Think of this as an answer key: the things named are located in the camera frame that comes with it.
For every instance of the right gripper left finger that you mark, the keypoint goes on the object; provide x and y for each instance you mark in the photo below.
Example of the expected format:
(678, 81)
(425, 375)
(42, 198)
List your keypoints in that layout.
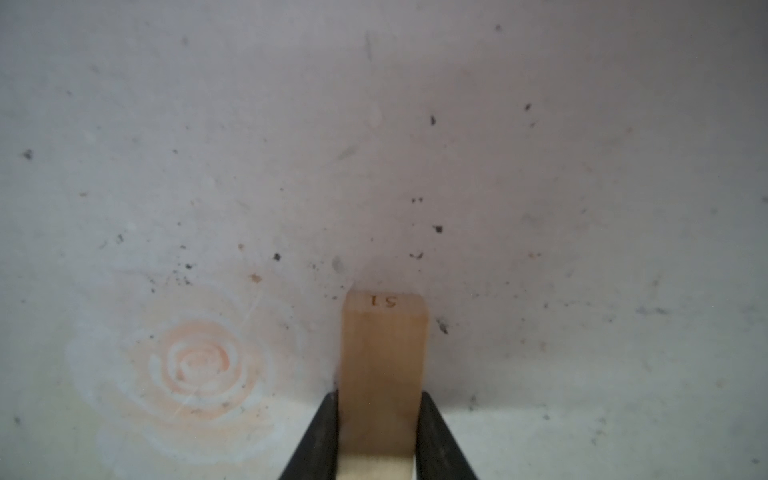
(316, 455)

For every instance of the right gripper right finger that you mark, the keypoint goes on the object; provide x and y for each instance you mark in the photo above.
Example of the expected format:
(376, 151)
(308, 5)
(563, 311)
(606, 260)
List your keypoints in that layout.
(438, 455)

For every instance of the plain wood block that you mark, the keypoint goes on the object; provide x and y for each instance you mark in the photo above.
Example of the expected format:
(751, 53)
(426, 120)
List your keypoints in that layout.
(383, 349)

